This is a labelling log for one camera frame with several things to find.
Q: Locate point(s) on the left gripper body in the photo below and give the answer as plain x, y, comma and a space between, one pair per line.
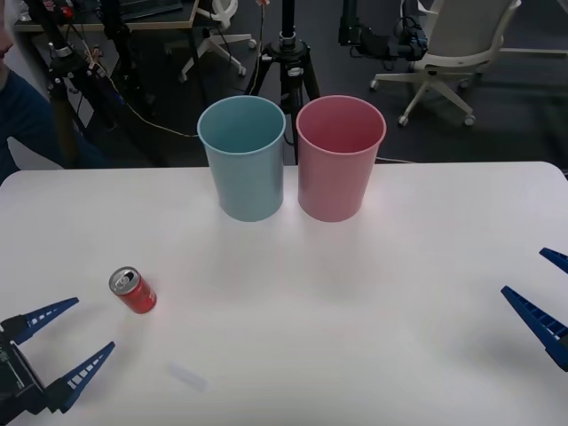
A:
18, 386

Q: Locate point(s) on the red drink can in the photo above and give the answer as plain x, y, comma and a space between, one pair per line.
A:
138, 295

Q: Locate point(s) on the black tripod with silver collar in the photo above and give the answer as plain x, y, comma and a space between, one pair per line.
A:
290, 57

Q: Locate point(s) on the wooden-edged desk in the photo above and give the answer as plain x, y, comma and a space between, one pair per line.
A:
155, 23

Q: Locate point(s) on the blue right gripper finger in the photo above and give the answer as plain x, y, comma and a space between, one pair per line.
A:
558, 258
539, 324

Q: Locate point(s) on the person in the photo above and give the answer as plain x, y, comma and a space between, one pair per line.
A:
26, 120

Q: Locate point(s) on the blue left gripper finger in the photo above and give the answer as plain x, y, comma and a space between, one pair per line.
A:
82, 375
42, 317

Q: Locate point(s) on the pale blue plastic bin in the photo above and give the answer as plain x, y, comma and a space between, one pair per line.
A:
248, 186

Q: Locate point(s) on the white office chair grey seat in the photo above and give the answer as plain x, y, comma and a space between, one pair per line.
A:
461, 40

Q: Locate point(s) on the pink plastic bin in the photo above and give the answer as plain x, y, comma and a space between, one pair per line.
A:
333, 186

